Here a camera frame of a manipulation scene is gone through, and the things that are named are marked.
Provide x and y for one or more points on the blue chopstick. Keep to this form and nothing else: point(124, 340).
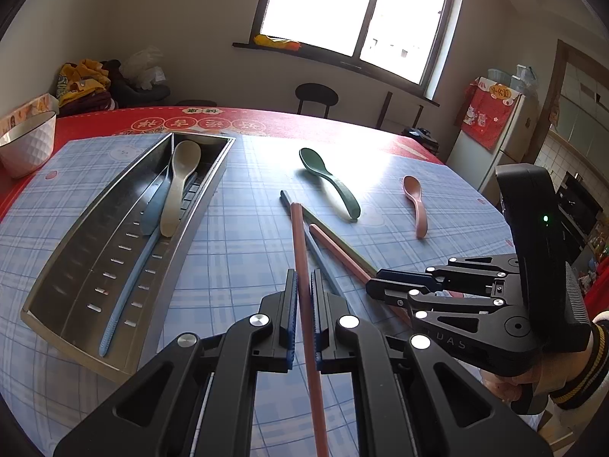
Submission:
point(124, 304)
point(285, 196)

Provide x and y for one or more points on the dark-framed window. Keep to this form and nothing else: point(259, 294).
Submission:
point(323, 4)

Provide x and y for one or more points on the dark wooden rack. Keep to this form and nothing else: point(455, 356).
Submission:
point(384, 109)

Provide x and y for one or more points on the blue checked table mat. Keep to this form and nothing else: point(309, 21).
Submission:
point(238, 247)

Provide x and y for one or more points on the person's right forearm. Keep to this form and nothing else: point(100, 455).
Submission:
point(580, 371)

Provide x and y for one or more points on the clear plastic container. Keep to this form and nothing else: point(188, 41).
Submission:
point(523, 81)
point(498, 76)

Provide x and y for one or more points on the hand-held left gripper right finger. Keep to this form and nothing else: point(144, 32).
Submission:
point(317, 323)

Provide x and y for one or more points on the person's right hand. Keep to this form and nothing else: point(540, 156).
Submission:
point(509, 388)

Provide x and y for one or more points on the pile of clothes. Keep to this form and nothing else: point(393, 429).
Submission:
point(83, 76)

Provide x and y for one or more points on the white fridge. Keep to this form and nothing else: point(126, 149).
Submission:
point(506, 157)

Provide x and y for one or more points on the perforated steel utensil tray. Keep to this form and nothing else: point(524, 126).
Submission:
point(81, 285)

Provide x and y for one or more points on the black oven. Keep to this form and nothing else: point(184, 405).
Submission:
point(578, 209)

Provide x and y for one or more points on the red printed cloth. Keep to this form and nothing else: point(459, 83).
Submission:
point(485, 114)

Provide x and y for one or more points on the dark armchair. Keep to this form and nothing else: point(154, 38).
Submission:
point(142, 95)

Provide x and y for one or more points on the clear plastic bag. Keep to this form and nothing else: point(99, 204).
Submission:
point(142, 64)

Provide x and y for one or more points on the kitchen wall cabinet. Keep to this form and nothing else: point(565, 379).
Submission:
point(585, 109)

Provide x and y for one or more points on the red printed table mat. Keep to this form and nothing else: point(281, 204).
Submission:
point(333, 121)

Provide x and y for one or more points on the pink chopstick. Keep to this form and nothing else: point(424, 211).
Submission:
point(333, 246)
point(300, 247)

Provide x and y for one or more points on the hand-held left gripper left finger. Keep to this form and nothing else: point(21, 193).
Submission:
point(291, 323)

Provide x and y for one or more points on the white ribbed bowl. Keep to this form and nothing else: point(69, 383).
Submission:
point(28, 152)

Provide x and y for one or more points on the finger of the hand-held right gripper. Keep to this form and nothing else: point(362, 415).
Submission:
point(456, 307)
point(395, 283)

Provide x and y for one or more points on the yellow toy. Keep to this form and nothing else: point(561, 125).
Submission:
point(276, 43)

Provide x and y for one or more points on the wooden door frame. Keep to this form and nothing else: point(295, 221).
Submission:
point(552, 104)

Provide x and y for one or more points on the black stool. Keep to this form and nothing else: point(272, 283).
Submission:
point(316, 93)

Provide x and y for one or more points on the black pressure cooker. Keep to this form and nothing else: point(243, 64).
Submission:
point(421, 138)

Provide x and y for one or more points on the tissue pack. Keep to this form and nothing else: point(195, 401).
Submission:
point(28, 109)

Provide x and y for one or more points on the pink spoon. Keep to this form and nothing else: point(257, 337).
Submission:
point(412, 188)

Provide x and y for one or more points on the blue spoon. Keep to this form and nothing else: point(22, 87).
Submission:
point(154, 209)

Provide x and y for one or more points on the green spoon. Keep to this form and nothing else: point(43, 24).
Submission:
point(314, 162)

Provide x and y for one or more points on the beige spoon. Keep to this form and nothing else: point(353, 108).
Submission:
point(185, 159)

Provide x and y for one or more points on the green chopstick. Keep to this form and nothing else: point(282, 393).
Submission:
point(342, 241)

